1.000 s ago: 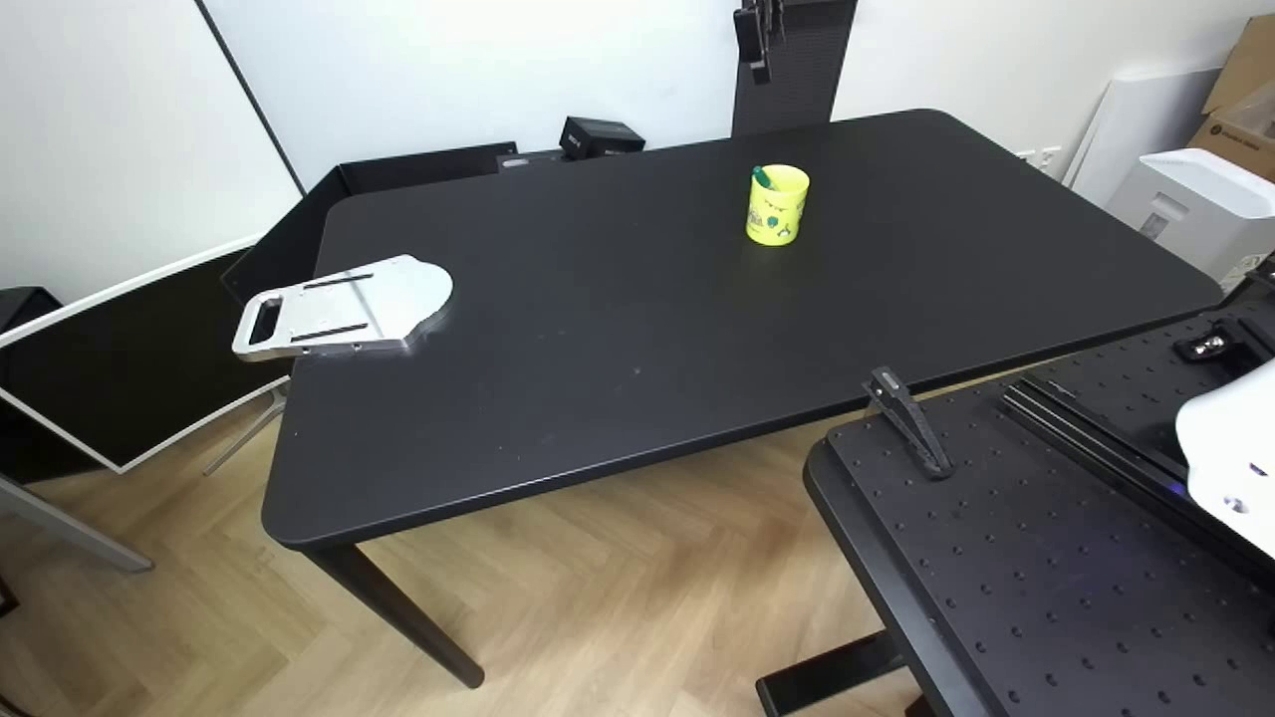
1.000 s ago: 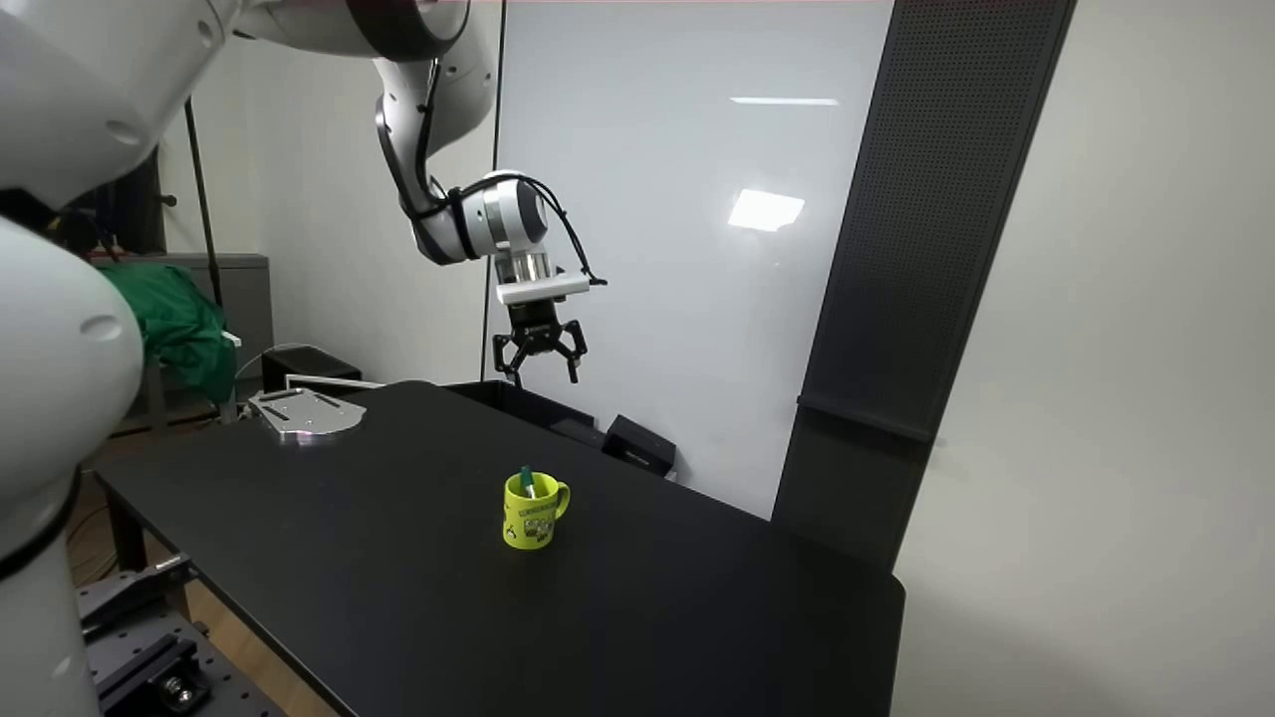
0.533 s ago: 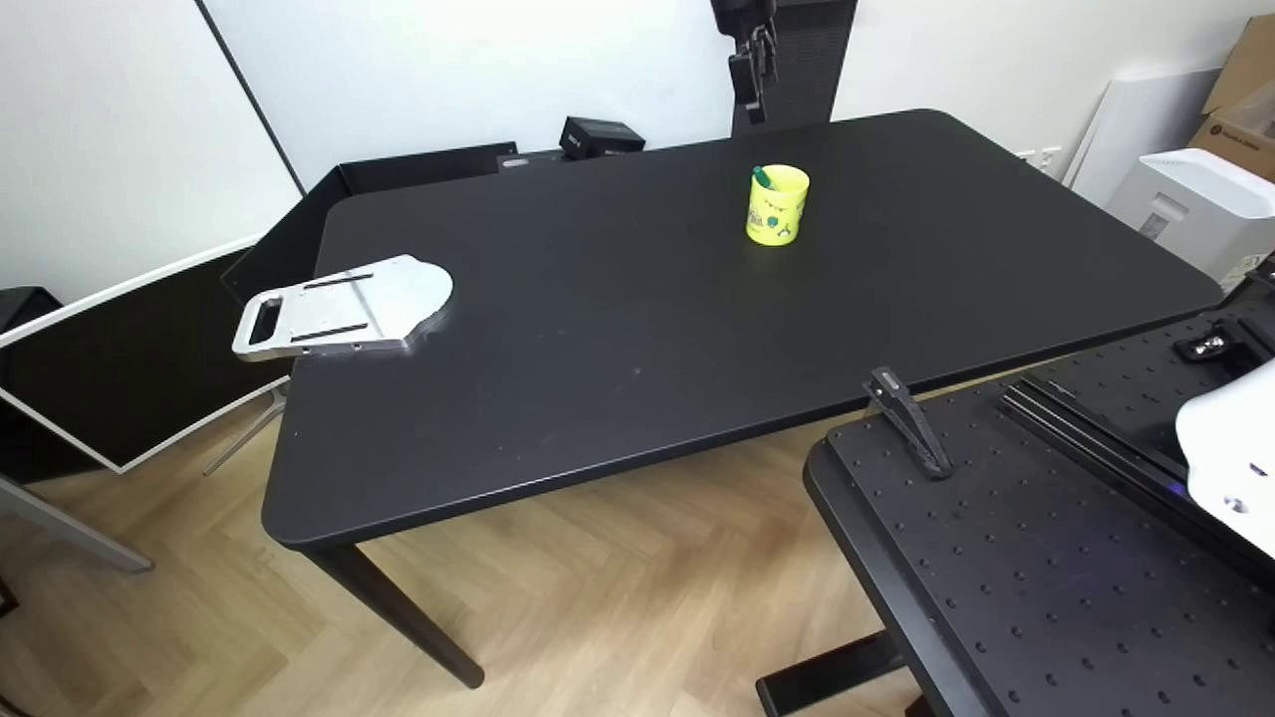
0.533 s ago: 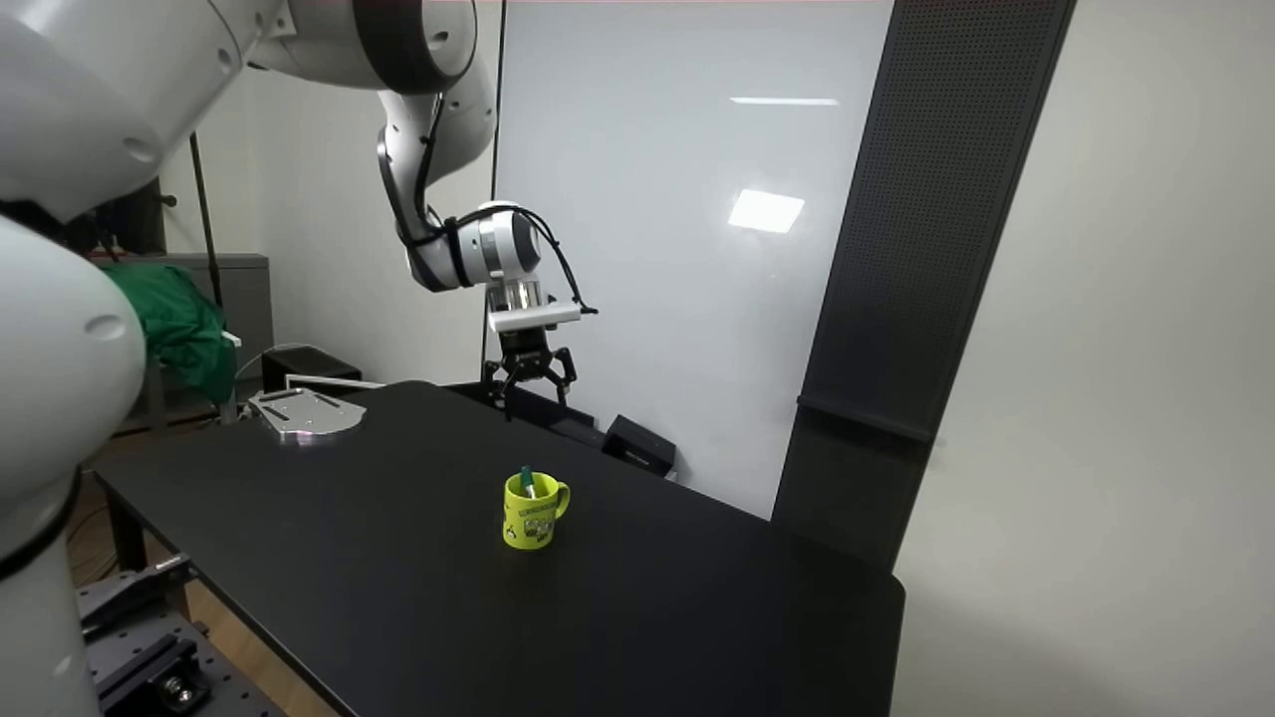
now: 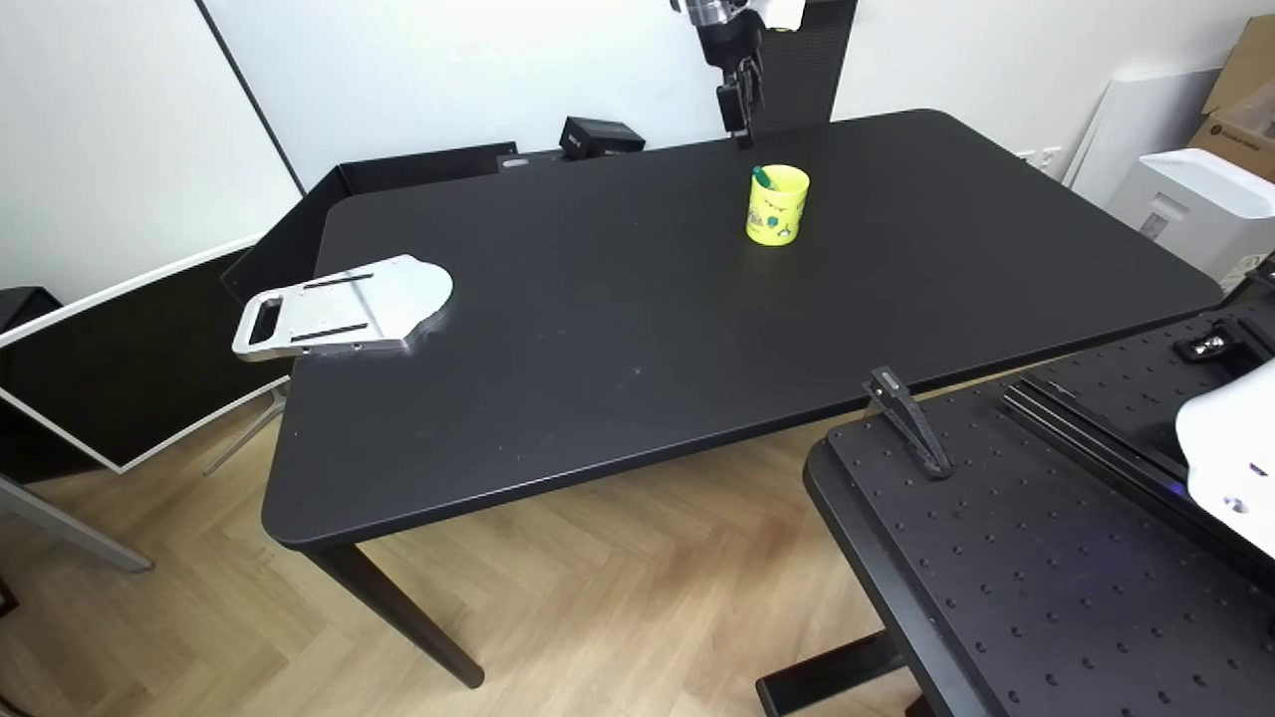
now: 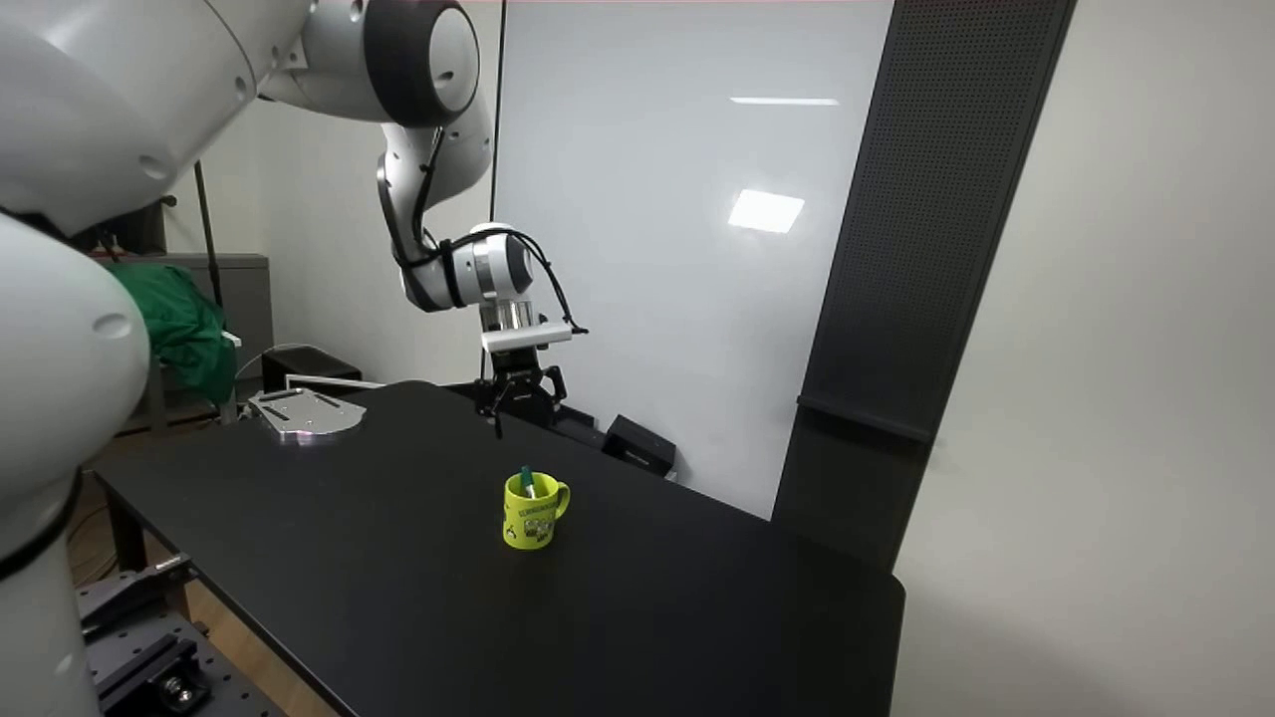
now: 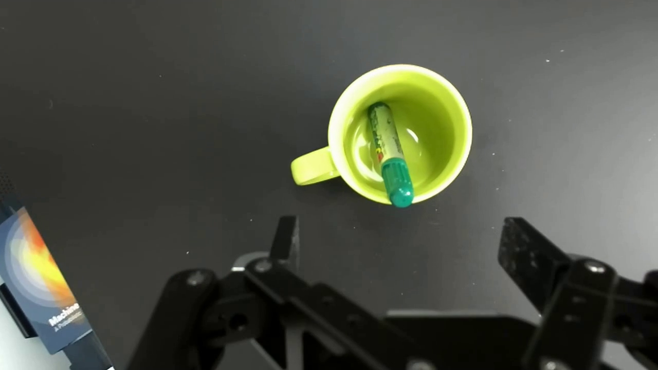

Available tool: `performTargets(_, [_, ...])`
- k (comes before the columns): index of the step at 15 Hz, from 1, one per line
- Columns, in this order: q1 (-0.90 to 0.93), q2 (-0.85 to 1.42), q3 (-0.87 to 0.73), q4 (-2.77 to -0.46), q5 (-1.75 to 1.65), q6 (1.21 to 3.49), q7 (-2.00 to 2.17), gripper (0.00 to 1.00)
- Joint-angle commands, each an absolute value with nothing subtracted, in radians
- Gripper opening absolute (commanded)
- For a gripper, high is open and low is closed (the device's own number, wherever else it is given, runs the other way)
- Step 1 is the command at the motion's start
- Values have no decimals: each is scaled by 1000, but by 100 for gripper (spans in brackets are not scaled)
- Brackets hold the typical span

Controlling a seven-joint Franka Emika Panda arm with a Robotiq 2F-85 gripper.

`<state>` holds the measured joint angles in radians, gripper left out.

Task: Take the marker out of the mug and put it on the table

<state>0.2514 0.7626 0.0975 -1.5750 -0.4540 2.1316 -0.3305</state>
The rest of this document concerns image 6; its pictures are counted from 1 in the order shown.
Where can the grey cabinet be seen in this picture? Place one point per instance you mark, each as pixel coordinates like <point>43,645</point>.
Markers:
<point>245,302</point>

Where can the small black box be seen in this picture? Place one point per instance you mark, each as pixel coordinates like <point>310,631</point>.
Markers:
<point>639,444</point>

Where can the dark grey pillar panel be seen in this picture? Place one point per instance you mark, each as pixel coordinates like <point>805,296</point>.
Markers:
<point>917,265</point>

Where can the black square box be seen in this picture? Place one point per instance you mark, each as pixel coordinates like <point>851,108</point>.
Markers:
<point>310,366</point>

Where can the green capped marker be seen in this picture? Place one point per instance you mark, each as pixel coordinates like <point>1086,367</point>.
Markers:
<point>528,476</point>

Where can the green cloth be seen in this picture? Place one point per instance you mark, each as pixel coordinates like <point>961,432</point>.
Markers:
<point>186,334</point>

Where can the black tripod pole stand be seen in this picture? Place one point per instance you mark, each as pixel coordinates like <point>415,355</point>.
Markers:
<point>205,240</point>

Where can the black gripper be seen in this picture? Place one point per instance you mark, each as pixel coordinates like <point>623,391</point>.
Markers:
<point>528,367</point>

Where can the black table leg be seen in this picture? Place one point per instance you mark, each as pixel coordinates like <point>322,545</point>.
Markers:
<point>124,531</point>

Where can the large whiteboard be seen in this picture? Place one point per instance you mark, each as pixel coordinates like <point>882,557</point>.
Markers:
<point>718,265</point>

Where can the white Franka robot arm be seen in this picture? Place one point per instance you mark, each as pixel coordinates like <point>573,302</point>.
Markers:
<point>123,107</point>

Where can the yellow-green mug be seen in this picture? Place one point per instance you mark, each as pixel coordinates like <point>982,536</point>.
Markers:
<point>528,516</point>

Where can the metal optical breadboard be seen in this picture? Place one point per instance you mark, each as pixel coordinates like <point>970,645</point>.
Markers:
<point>160,653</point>

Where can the white wrist camera mount plate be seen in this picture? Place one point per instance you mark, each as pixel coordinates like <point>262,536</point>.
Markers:
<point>528,337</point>

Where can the grey round plate device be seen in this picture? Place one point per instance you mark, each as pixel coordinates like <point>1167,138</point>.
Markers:
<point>310,418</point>

